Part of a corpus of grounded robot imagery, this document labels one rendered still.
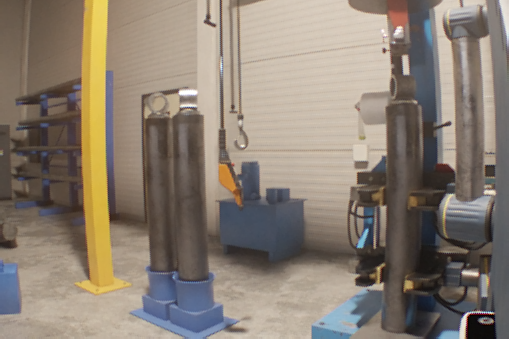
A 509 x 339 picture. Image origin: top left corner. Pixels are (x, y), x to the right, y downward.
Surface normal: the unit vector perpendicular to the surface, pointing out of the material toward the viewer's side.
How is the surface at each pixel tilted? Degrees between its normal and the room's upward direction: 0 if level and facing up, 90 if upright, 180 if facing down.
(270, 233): 90
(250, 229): 90
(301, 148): 90
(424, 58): 90
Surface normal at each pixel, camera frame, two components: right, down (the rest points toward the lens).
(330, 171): -0.63, 0.04
